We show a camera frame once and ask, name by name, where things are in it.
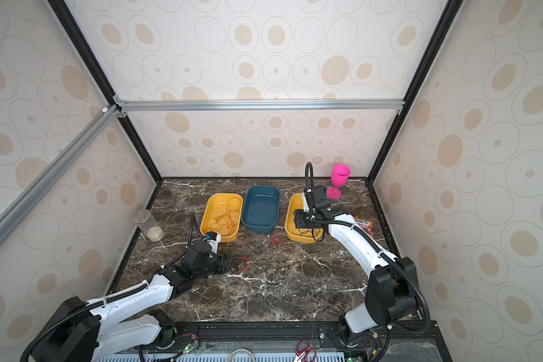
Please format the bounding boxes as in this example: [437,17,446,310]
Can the colourful snack bag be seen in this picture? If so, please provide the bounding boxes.
[354,217,373,232]

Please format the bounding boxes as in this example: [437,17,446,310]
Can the clear jar with white powder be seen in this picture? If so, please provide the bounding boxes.
[134,209,165,242]

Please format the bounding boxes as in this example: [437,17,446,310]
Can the yellow plastic bin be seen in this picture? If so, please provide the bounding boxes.
[200,193,243,243]
[284,193,324,244]

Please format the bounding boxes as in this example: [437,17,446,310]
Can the left yellow plastic bin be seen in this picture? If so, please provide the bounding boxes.
[200,193,243,243]

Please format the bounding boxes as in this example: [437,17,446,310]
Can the orange cable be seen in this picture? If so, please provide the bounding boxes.
[210,198,241,237]

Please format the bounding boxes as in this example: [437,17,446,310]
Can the pink plastic goblet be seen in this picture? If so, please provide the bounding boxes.
[327,164,351,199]

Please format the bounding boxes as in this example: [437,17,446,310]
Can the red handled scissors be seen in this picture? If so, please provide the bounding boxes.
[294,339,318,362]

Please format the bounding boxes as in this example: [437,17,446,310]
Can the teal plastic bin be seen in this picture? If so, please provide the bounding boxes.
[241,186,281,234]

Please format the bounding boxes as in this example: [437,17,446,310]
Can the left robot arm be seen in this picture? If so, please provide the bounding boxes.
[21,231,231,361]

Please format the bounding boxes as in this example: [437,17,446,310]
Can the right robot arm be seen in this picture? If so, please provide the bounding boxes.
[294,162,431,345]

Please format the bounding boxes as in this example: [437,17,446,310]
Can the horizontal aluminium rail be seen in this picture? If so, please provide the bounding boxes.
[118,99,405,113]

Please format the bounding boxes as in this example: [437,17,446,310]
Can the diagonal aluminium rail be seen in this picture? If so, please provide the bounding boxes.
[0,105,119,247]

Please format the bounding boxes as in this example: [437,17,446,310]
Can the right yellow plastic bin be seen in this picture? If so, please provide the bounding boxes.
[284,193,324,244]

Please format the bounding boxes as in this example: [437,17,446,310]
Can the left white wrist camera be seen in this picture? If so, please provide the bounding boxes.
[204,232,222,253]

